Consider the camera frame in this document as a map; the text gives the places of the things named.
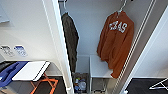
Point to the white bin lid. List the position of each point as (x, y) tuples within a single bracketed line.
[(30, 70)]

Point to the white wardrobe carcass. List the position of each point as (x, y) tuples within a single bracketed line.
[(88, 26)]

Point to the grey storage bin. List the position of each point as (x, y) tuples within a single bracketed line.
[(99, 87)]

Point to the orange floor frame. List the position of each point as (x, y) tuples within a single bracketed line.
[(50, 82)]

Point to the orange printed hoodie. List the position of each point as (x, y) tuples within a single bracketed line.
[(115, 46)]

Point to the dark green jacket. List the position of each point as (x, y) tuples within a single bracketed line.
[(70, 41)]

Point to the white clothes hanger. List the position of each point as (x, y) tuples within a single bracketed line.
[(122, 8), (64, 6)]

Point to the white wardrobe door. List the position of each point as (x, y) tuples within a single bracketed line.
[(59, 40), (140, 50)]

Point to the grey bin cabinet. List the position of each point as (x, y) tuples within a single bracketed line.
[(20, 88)]

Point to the grey wall board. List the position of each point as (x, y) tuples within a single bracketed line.
[(3, 15)]

